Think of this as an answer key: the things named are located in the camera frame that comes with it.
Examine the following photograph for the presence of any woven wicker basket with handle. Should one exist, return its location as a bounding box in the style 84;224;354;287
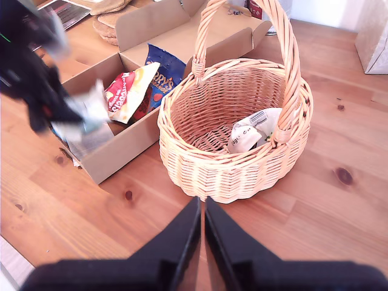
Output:
156;0;315;204

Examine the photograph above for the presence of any round cork trivet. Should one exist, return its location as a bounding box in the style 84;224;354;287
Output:
92;12;128;47
89;0;134;16

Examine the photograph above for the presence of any white paper leaflet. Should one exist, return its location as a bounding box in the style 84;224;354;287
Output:
62;120;118;168

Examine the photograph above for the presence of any silver glitter box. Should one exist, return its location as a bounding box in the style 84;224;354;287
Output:
355;0;388;75

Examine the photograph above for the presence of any red and yellow egg bag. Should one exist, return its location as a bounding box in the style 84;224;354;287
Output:
104;62;161;124

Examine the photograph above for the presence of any white egg bag green print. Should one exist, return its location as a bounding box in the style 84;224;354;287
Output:
227;107;301;154

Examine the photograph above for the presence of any blue Terry's orange egg bag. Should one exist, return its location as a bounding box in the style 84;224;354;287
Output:
132;43;187;122

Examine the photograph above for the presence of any dark laptop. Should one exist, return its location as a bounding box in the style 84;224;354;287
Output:
39;0;92;31

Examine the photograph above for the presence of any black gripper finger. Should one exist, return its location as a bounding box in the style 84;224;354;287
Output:
127;196;202;291
204;196;283;291
41;98;85;124

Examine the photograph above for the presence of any white egg bag black script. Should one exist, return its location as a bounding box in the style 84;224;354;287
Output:
50;79;112;143

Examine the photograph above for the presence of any metal key ring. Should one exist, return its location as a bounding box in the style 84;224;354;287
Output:
226;5;252;18

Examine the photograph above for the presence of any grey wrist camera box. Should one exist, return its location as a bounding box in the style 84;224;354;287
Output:
38;8;73;61

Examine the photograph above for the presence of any brown cardboard box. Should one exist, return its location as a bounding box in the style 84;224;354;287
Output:
59;0;273;185

